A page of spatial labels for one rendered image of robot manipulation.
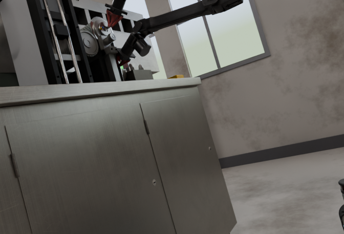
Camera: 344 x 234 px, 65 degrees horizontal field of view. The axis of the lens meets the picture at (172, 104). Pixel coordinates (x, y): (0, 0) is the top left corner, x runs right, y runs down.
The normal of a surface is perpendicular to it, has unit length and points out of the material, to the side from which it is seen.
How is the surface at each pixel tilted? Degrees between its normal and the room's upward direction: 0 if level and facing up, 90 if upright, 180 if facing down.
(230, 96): 90
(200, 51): 90
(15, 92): 90
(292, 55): 90
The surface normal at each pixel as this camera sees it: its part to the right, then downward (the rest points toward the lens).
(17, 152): 0.80, -0.25
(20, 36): -0.53, 0.11
